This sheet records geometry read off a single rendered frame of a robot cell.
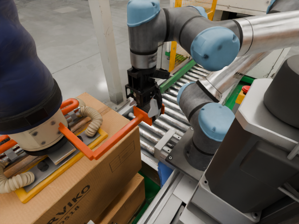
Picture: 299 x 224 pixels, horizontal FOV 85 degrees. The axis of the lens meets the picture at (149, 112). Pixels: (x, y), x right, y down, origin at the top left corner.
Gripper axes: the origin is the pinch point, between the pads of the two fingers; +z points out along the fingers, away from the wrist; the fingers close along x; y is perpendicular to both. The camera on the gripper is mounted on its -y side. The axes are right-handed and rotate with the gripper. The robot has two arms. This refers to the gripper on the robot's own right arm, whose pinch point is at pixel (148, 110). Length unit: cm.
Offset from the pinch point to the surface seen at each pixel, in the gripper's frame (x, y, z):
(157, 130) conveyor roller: -22, -38, 66
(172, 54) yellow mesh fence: -70, -129, 44
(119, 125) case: -12.5, 5.2, 13.0
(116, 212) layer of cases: -3, 25, 66
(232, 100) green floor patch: 5, -195, 119
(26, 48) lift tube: -18.7, 23.1, -26.3
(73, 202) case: -4.9, 36.6, 22.0
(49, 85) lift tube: -18.5, 22.4, -15.2
